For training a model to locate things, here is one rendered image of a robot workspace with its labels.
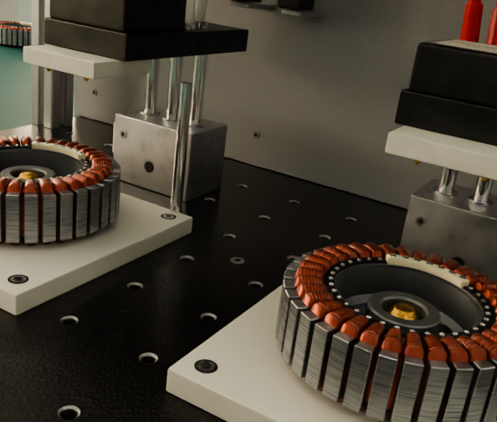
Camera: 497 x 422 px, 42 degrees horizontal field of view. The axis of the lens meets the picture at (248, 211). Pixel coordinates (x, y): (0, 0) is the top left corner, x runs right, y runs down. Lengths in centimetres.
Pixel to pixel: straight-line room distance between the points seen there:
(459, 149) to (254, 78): 33
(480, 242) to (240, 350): 18
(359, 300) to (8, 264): 18
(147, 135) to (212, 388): 28
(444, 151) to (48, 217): 21
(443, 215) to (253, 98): 25
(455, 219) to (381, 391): 18
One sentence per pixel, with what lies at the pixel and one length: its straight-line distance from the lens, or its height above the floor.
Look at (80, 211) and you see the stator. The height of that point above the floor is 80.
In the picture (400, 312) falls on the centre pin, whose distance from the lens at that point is 30.
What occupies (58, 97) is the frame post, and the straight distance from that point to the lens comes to 68.
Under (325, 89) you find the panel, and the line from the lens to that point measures 57.
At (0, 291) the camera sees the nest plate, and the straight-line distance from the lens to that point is 35.
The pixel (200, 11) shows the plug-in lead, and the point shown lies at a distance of 50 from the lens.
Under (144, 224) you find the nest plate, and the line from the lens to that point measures 42.
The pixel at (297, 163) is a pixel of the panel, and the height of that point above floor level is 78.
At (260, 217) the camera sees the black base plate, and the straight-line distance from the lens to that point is 49.
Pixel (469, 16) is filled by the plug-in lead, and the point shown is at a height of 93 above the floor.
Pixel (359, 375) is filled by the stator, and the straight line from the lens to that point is 26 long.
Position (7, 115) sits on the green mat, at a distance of 81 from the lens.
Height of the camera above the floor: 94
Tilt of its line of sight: 21 degrees down
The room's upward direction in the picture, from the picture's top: 7 degrees clockwise
